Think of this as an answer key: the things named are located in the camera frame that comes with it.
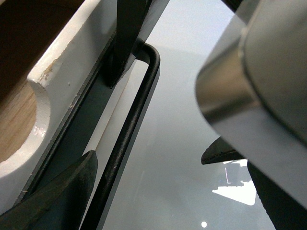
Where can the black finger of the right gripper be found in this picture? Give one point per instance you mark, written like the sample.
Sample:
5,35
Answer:
132,29

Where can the black metal drawer handle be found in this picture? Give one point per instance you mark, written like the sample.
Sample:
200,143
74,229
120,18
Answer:
116,163

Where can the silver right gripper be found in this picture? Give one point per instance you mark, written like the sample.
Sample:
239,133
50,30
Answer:
252,89

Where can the white front wooden drawer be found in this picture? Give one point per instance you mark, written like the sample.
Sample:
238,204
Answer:
48,51

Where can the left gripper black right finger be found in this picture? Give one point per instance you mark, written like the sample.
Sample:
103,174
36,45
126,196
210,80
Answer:
284,212

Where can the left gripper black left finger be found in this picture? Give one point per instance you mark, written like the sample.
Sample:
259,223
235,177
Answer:
59,205

